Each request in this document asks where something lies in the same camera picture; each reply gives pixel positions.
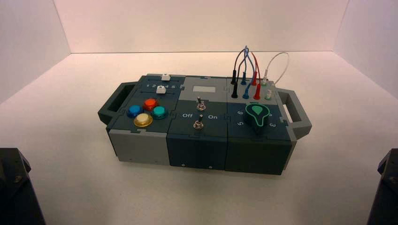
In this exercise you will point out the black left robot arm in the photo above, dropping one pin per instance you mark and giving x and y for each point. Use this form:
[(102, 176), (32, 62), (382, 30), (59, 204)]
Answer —
[(15, 189)]

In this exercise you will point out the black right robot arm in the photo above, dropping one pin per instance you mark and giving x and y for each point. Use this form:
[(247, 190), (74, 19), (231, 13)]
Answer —
[(385, 192)]

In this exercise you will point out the teal push button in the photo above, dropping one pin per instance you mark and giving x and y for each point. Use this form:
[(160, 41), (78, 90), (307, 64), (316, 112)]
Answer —
[(159, 112)]

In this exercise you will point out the orange push button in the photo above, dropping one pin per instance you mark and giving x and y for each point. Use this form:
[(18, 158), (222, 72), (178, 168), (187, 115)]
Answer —
[(150, 104)]

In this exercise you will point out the yellow push button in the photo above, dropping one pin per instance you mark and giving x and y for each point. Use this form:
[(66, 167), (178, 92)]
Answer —
[(143, 119)]

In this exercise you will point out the blue push button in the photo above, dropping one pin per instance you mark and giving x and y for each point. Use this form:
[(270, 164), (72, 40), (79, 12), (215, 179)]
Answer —
[(135, 110)]

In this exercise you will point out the small grey display screen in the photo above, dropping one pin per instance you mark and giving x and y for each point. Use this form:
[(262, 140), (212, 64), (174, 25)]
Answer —
[(204, 89)]

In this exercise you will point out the grey modular control box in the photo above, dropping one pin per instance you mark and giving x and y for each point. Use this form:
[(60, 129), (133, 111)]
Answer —
[(199, 146)]

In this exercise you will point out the white slider knob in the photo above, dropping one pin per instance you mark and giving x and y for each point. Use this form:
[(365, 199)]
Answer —
[(160, 90), (165, 76)]

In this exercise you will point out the black rotary knob green pointer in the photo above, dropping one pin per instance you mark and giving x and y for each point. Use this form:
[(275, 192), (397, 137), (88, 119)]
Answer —
[(257, 116)]

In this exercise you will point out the metal toggle switch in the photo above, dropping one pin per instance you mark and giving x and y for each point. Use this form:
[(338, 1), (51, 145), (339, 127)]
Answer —
[(200, 105), (197, 123)]

